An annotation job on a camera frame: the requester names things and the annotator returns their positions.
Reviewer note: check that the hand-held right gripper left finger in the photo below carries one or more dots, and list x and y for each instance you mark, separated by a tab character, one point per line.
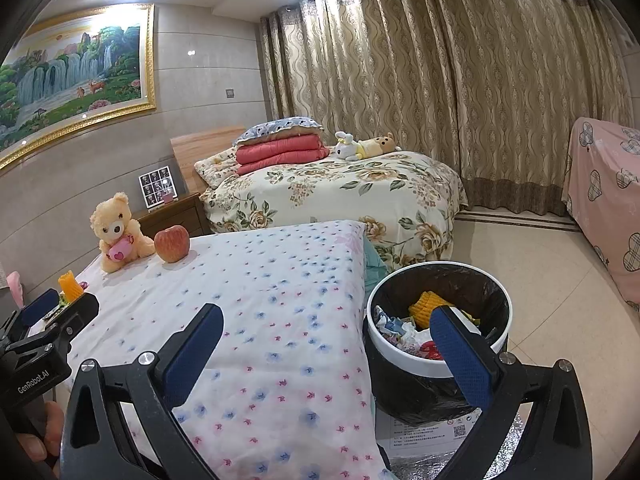
195	351

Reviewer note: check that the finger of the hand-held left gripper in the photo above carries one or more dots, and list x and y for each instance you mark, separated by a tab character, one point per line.
37	305
75	312

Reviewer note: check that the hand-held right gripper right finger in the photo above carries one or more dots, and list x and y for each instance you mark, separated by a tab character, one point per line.
461	361

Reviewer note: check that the white plastic bag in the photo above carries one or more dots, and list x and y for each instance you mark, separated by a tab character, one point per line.
410	340

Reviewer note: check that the yellow foam fruit net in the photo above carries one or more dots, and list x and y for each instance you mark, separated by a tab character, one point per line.
430	306

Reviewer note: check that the white bin with black liner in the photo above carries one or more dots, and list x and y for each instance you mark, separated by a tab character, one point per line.
390	365

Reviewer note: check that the blue white wrapper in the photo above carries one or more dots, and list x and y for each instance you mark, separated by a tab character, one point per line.
387	327

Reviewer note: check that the person's left hand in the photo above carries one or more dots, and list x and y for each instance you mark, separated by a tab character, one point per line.
50	430

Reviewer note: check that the small green packet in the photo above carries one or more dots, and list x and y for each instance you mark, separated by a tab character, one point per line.
64	300

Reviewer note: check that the pink cloth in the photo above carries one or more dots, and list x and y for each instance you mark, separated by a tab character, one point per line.
14	290

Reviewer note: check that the white flower print bed sheet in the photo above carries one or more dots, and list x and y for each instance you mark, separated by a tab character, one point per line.
275	335

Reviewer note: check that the cream teddy bear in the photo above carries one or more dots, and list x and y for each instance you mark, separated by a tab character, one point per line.
117	230

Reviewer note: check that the silver foil mat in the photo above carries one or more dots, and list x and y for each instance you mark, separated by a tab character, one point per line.
500	450

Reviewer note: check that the red apple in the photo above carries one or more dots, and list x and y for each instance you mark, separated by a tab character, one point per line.
171	245

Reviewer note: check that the teal cloth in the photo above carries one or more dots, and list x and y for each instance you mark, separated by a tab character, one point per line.
374	260

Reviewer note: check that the wooden nightstand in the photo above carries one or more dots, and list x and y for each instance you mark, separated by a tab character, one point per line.
175	215

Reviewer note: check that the floral pillow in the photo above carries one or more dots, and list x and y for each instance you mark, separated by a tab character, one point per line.
215	165

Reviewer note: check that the wooden headboard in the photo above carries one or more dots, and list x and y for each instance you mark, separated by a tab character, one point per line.
200	145

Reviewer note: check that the folded red quilt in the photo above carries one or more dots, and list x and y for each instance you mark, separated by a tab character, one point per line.
280	155

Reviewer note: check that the pink heart print cover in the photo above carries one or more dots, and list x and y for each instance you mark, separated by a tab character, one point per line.
605	200

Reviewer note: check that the gold framed landscape painting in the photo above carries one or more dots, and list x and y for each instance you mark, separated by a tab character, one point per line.
65	80

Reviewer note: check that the yellow plush dog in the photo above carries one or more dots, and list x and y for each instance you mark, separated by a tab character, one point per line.
380	145

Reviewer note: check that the dotted blue pillow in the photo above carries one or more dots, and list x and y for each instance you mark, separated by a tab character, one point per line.
277	129

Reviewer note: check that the white bunny plush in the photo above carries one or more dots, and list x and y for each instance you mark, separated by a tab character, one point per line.
346	149

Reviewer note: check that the beige patterned curtain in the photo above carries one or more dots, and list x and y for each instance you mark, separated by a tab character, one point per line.
425	85

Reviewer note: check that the black photo frame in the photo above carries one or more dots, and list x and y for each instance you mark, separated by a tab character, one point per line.
157	188

